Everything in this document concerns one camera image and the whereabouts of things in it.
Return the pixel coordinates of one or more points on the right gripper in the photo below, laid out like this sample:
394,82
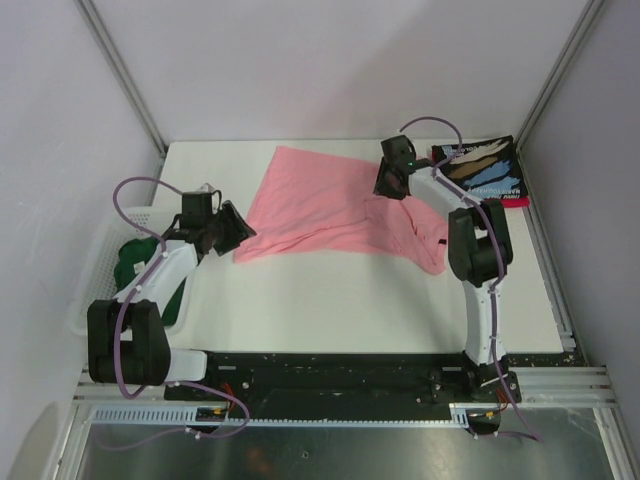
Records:
382,189

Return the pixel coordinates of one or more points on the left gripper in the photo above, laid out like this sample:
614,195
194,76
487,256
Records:
238,229

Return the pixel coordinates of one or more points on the pink t shirt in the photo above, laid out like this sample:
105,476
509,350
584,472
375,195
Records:
310,201

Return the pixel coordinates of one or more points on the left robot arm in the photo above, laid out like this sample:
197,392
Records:
127,339

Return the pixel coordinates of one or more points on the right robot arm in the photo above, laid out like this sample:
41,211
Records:
479,251

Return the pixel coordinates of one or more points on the green t shirt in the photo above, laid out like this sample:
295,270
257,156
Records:
133,256

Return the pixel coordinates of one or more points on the white perforated plastic basket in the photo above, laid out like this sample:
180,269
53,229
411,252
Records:
105,260

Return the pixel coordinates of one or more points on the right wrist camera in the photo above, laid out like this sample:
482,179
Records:
398,151

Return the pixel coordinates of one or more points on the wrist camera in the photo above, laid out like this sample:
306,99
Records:
197,202
398,151

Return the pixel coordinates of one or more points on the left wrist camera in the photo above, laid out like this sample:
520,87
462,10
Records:
197,202

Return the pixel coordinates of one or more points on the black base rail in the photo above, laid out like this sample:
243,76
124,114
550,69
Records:
338,383

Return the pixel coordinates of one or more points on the left aluminium frame post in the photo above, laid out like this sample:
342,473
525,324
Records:
114,60

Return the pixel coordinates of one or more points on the aluminium frame post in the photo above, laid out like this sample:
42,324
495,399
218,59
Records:
587,21
114,60

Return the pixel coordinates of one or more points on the white cable duct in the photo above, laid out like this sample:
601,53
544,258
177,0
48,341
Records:
437,416

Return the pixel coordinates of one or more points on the right aluminium frame post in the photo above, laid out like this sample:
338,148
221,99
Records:
587,21

